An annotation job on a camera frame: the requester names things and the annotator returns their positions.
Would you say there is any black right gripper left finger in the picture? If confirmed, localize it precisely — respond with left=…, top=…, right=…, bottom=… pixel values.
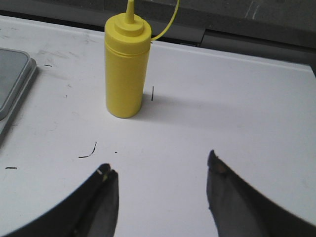
left=7, top=163, right=119, bottom=237

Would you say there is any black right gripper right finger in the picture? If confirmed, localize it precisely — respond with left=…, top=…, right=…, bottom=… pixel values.
left=207, top=150, right=316, bottom=237

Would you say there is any yellow squeeze bottle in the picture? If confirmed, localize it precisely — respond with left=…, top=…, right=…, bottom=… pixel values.
left=104, top=0, right=181, bottom=119

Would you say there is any silver digital kitchen scale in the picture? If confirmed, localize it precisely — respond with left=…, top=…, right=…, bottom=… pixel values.
left=0, top=48, right=38, bottom=143

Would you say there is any grey stone counter ledge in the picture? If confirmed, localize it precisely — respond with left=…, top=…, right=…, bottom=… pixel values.
left=0, top=0, right=316, bottom=66

